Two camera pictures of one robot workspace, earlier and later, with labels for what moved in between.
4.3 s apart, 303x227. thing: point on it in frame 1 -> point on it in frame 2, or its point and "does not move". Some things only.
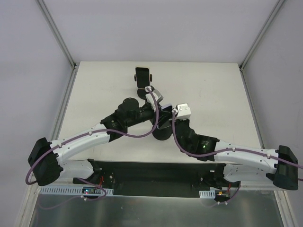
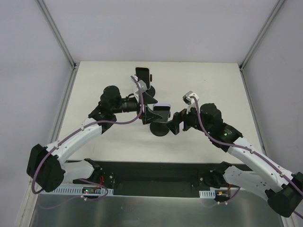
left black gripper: (154, 114) -> (144, 113)
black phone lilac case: (165, 114) does not move
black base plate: (166, 179) does not move
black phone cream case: (143, 77) does not move
